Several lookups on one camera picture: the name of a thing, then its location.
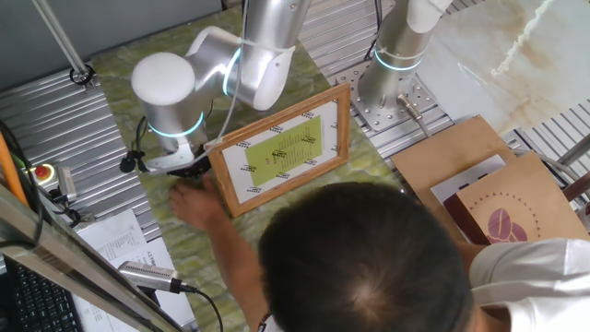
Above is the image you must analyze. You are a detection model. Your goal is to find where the red emergency stop button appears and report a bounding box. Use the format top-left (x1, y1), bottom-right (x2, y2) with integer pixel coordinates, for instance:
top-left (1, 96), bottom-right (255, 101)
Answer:
top-left (27, 162), bottom-right (59, 191)

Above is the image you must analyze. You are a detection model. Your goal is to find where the person dark haired head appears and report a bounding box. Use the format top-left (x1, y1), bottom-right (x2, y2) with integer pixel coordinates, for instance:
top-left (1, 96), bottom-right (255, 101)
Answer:
top-left (256, 182), bottom-right (476, 332)

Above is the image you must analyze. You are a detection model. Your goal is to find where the brown wooden bar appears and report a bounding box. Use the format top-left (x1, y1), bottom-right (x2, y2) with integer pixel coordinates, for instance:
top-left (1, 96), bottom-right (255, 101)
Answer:
top-left (561, 172), bottom-right (590, 204)

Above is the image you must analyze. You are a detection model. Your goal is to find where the white paper with text list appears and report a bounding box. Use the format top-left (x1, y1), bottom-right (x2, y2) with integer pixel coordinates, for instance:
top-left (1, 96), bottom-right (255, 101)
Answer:
top-left (73, 237), bottom-right (197, 332)

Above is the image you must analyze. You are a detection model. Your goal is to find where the white sheet with black marks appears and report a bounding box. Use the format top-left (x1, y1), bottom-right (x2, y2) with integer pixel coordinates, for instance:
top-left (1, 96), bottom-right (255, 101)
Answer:
top-left (429, 154), bottom-right (507, 207)

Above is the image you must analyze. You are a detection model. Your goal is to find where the brown cardboard sheet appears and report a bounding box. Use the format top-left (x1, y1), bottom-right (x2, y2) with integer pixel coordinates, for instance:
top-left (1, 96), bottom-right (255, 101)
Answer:
top-left (389, 114), bottom-right (517, 244)

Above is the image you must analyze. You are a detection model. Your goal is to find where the orange cable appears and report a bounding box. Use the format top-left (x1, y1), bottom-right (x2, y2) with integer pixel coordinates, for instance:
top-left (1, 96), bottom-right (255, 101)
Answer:
top-left (0, 133), bottom-right (29, 207)

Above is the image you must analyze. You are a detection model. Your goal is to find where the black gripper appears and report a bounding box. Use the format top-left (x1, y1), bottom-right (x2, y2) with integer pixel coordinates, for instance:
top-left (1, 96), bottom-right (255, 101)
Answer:
top-left (166, 146), bottom-right (212, 181)

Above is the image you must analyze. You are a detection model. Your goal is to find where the white marble board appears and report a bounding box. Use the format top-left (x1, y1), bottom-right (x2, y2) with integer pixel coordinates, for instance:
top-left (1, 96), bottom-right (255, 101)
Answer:
top-left (417, 0), bottom-right (590, 136)

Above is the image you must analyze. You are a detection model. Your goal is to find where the person white shirt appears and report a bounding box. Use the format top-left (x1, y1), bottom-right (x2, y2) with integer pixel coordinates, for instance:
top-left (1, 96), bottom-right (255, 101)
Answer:
top-left (468, 237), bottom-right (590, 332)

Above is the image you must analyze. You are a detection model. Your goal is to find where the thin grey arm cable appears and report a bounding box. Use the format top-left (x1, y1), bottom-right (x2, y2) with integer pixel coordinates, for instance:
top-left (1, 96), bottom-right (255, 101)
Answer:
top-left (151, 0), bottom-right (251, 175)

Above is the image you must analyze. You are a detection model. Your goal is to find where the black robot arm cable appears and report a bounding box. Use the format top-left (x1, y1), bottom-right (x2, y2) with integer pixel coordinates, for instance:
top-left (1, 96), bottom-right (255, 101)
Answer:
top-left (362, 0), bottom-right (384, 62)

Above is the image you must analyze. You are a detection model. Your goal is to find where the person left hand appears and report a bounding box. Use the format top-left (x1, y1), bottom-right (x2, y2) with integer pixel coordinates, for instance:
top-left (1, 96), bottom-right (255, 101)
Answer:
top-left (168, 177), bottom-right (228, 232)

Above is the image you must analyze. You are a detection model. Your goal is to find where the silver camera pole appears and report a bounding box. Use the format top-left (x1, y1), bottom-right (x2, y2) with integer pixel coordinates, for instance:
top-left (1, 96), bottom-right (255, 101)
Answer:
top-left (30, 0), bottom-right (96, 89)

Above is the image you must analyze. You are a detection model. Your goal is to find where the silver cable connector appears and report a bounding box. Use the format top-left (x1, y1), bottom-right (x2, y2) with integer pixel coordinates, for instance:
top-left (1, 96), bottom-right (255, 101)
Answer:
top-left (395, 93), bottom-right (433, 139)

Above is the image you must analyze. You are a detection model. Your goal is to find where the black cable ring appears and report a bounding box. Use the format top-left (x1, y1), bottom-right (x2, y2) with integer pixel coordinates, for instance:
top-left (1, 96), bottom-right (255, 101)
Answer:
top-left (68, 63), bottom-right (97, 88)

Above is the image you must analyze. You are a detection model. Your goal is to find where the person left forearm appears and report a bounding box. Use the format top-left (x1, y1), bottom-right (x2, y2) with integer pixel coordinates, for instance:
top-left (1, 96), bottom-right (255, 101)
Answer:
top-left (205, 214), bottom-right (274, 332)

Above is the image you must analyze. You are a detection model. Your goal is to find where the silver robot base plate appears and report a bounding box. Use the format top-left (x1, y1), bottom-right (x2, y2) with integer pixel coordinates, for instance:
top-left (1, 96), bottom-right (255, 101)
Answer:
top-left (335, 59), bottom-right (440, 134)

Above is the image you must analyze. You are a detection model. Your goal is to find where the small grey box device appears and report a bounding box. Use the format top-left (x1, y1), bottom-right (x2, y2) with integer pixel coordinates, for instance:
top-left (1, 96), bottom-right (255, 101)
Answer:
top-left (55, 165), bottom-right (78, 204)

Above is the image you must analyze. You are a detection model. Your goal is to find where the silver metal bar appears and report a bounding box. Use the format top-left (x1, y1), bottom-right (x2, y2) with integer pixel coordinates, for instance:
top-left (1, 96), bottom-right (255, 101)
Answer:
top-left (555, 133), bottom-right (590, 167)

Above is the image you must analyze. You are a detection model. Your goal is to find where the grey hose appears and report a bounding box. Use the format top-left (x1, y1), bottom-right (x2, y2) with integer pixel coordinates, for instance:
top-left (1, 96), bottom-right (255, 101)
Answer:
top-left (506, 147), bottom-right (582, 184)

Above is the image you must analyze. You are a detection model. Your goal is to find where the silver aluminium frame beam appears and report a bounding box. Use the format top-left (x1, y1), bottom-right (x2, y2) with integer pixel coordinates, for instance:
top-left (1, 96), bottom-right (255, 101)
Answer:
top-left (0, 183), bottom-right (185, 332)

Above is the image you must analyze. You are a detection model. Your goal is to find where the white paper with printed table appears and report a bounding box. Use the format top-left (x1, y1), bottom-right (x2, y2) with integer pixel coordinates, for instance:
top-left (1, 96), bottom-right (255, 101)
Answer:
top-left (76, 208), bottom-right (148, 263)

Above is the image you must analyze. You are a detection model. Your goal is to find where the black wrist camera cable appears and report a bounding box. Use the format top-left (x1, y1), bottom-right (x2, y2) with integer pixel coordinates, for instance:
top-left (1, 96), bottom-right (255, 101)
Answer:
top-left (118, 114), bottom-right (151, 175)

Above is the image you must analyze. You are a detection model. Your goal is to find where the green marble pattern mat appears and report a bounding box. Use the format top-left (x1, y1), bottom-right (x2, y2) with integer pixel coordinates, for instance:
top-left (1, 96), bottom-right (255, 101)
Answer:
top-left (90, 4), bottom-right (407, 332)

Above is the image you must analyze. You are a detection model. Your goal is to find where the black computer keyboard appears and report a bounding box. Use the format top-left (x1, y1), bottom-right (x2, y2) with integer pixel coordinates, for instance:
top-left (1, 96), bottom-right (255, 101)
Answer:
top-left (0, 256), bottom-right (85, 332)

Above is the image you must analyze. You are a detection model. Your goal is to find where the black silver camera stand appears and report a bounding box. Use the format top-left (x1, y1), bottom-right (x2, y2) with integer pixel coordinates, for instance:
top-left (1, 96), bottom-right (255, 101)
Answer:
top-left (136, 285), bottom-right (162, 308)

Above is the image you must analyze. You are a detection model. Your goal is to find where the wooden picture frame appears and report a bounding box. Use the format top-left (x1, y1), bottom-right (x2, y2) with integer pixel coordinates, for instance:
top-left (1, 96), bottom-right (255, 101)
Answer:
top-left (205, 82), bottom-right (352, 219)

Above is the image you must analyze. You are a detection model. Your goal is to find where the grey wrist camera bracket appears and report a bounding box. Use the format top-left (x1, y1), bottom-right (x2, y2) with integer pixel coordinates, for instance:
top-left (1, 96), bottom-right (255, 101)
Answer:
top-left (143, 141), bottom-right (197, 175)

